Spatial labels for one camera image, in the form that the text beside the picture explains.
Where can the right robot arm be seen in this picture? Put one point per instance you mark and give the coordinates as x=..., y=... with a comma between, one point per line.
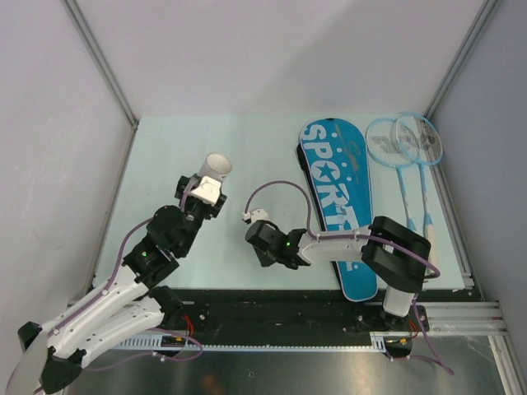
x=396, y=254

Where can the aluminium frame rail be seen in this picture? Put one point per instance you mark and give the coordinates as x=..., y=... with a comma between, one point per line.
x=434, y=320

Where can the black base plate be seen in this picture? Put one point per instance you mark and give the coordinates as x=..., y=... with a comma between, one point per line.
x=203, y=308

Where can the right aluminium corner post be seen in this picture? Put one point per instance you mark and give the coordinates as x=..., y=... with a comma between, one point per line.
x=469, y=43

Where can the left aluminium corner post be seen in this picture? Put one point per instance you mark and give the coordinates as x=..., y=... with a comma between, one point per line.
x=97, y=55

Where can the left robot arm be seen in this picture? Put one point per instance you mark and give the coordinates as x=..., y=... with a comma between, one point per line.
x=130, y=301

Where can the aluminium corner post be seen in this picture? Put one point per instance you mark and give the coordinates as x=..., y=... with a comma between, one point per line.
x=97, y=55
x=469, y=43

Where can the white shuttlecock tube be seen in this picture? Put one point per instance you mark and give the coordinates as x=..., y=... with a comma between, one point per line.
x=215, y=166

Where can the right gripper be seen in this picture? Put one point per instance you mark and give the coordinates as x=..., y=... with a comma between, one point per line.
x=264, y=260

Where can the blue racket bag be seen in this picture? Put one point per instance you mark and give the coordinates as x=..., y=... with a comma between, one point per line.
x=332, y=155

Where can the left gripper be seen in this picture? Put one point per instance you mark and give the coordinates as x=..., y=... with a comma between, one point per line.
x=214, y=212

